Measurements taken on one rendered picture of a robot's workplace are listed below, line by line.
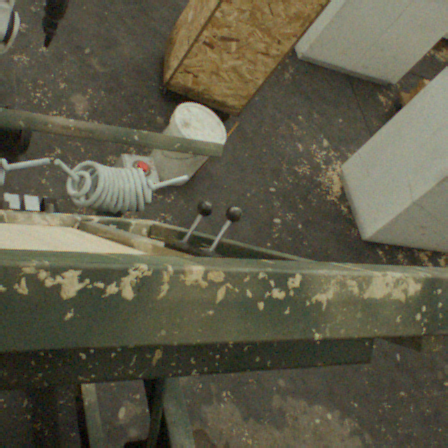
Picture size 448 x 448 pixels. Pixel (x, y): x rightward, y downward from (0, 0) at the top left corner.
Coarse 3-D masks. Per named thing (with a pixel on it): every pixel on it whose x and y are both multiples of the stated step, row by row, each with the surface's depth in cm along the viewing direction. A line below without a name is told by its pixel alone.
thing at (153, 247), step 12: (84, 228) 196; (96, 228) 189; (108, 228) 187; (108, 240) 182; (120, 240) 175; (132, 240) 170; (144, 240) 166; (156, 252) 158; (168, 252) 154; (180, 252) 149
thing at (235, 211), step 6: (228, 210) 145; (234, 210) 145; (240, 210) 145; (228, 216) 145; (234, 216) 145; (240, 216) 145; (228, 222) 145; (222, 228) 145; (222, 234) 145; (216, 240) 144; (210, 246) 144; (204, 252) 144; (210, 252) 143
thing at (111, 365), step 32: (64, 352) 96; (96, 352) 99; (128, 352) 102; (160, 352) 105; (192, 352) 108; (224, 352) 112; (256, 352) 116; (288, 352) 120; (320, 352) 124; (352, 352) 128; (0, 384) 92; (32, 384) 94; (64, 384) 97
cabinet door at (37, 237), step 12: (0, 228) 177; (12, 228) 180; (24, 228) 184; (36, 228) 187; (48, 228) 189; (60, 228) 192; (72, 228) 196; (0, 240) 152; (12, 240) 155; (24, 240) 157; (36, 240) 160; (48, 240) 163; (60, 240) 166; (72, 240) 169; (84, 240) 172; (96, 240) 172; (108, 252) 150; (120, 252) 155; (132, 252) 156; (144, 252) 158
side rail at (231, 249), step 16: (160, 224) 211; (160, 240) 207; (176, 240) 199; (192, 240) 191; (208, 240) 184; (224, 240) 181; (240, 256) 171; (256, 256) 166; (272, 256) 160; (288, 256) 159; (400, 336) 126; (432, 336) 124
